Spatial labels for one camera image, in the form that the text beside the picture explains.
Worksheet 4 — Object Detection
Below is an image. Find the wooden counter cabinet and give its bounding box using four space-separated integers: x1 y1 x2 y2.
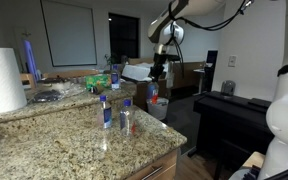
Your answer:
126 149 182 180

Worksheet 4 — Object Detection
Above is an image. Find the white projector screen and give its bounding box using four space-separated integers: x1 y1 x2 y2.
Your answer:
39 0 98 68

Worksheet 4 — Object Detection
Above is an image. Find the clear plastic container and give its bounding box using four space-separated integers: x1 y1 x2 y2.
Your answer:
37 77 87 98

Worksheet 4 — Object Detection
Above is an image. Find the white paper towel roll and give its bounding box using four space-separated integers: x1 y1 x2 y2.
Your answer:
0 47 28 115

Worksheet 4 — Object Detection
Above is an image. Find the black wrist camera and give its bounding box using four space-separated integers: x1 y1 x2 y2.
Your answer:
167 54 182 63

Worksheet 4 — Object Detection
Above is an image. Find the clear water bottle blue cap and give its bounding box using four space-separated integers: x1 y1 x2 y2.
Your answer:
110 65 121 92
118 99 136 136
146 79 160 105
98 95 114 130

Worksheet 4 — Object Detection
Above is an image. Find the black piano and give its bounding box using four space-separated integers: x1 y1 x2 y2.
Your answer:
193 91 278 180

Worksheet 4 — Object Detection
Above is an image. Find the metal drawer handle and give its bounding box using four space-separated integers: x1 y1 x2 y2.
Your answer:
140 165 164 180

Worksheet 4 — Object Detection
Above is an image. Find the white waste basket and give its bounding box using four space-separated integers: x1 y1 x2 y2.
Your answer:
146 97 170 121

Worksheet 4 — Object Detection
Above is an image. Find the white desk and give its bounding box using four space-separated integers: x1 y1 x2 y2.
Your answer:
193 68 208 95

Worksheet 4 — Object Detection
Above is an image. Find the black computer monitor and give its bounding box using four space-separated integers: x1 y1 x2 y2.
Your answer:
205 50 219 65

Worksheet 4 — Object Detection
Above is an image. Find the small dark jar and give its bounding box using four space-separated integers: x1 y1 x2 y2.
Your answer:
89 84 107 96

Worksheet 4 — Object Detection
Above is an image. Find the flat display screen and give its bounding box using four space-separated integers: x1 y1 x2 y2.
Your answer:
22 33 41 81

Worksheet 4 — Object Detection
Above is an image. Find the green tissue box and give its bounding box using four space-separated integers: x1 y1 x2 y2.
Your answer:
84 74 113 90

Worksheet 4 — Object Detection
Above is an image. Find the brown wooden partition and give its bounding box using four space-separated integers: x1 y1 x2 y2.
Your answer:
170 62 206 90

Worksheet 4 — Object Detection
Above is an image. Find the green potted plant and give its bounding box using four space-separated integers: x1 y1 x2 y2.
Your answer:
103 53 119 72

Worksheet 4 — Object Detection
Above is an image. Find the white wall switch plate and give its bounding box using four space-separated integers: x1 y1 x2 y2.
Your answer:
227 55 237 69

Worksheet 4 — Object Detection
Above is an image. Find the small wooden box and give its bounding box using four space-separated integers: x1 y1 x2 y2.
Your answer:
19 73 37 90

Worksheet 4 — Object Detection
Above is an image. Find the glass jar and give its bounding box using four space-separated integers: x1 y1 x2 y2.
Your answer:
220 80 237 98

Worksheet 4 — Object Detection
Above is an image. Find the black blue clamp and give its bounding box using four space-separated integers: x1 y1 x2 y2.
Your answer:
240 164 262 180

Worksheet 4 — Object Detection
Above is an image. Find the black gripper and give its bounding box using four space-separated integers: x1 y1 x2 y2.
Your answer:
149 54 169 83

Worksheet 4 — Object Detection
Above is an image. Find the dark plastic pouch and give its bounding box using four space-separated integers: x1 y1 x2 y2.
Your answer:
32 89 64 103

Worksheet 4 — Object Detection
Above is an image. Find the light wooden stand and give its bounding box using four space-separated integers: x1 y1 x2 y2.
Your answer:
242 151 267 169

